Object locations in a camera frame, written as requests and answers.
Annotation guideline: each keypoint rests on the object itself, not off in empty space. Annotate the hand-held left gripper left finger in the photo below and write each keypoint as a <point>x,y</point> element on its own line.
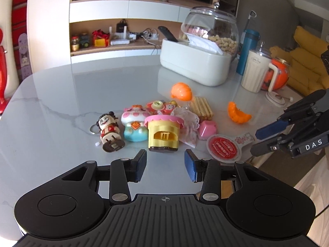
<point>140,166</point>

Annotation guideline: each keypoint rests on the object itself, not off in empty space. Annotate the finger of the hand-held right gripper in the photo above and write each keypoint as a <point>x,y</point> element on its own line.
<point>264,146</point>
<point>272,128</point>

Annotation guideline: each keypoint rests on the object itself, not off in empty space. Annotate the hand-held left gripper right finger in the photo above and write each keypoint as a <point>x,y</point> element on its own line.
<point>191,166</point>

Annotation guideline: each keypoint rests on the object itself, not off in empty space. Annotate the white packet with red label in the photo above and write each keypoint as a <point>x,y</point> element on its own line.
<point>222,148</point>

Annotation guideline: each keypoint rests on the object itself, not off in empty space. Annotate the orange plastic shell half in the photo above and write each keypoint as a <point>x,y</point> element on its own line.
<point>237,114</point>
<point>181,91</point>

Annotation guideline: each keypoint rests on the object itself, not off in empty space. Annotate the yellow pink toy cup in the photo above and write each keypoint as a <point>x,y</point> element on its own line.
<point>162,133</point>

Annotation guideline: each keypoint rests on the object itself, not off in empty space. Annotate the pink jelly cup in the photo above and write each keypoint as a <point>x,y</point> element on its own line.
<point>207,130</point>

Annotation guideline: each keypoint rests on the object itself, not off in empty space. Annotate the pink pig toy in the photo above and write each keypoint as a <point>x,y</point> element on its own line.
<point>133,122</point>

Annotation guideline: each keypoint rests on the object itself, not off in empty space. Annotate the plastic wrapper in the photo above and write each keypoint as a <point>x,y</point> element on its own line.
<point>189,119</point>

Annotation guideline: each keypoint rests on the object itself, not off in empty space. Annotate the wind-up figure toy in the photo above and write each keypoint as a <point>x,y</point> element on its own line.
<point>108,131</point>

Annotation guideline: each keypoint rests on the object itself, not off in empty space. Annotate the wafer stick packet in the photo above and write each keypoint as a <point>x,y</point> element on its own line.
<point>201,106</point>

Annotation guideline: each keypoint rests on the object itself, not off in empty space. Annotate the white round coaster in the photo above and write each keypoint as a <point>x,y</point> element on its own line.
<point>276,99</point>

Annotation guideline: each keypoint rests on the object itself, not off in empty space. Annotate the orange glass teapot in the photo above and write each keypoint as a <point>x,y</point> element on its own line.
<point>281,74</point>

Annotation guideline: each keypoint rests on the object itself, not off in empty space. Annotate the white lidded pitcher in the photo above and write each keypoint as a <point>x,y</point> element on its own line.
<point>254,72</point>

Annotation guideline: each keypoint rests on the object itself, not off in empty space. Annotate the yellow sofa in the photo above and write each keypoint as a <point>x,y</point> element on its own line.
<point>308,59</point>

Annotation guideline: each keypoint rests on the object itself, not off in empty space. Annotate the blue thermos bottle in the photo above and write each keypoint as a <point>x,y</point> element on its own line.
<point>246,54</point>

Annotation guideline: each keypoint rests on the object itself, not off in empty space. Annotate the white tissue box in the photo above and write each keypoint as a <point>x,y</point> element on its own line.
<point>190,64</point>

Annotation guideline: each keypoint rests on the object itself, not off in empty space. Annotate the white tissue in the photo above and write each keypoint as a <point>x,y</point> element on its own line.
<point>205,43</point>

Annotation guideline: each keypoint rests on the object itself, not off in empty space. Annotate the glass jar of nuts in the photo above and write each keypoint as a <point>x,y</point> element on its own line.
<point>213,23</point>

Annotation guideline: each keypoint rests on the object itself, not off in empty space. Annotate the white router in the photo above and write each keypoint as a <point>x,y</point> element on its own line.
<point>119,41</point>

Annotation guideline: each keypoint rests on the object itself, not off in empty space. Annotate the red yellow gift box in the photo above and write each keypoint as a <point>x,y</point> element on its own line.
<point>101,41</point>

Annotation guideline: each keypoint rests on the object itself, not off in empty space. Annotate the white power strip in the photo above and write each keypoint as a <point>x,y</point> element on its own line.
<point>151,35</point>

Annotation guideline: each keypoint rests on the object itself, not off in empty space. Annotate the black remote control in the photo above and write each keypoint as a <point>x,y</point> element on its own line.
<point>168,34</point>

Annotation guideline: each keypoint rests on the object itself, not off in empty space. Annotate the toy truck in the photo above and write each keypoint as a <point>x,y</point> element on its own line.
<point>84,40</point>

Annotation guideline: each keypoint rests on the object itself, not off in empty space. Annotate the small gold lidded jar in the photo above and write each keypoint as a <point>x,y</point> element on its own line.
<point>75,44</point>

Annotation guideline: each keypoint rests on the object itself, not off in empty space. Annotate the black paper bag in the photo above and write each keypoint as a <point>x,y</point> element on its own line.
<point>122,27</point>

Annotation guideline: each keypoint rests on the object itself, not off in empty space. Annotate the printed skateboard deck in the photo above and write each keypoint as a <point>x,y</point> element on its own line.
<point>25,59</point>

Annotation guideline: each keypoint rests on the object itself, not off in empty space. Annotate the red floor appliance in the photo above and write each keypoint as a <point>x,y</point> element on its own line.
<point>3,82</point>

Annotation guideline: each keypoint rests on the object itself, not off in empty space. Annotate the white wooden tv cabinet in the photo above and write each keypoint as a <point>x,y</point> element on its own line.
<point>102,10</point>

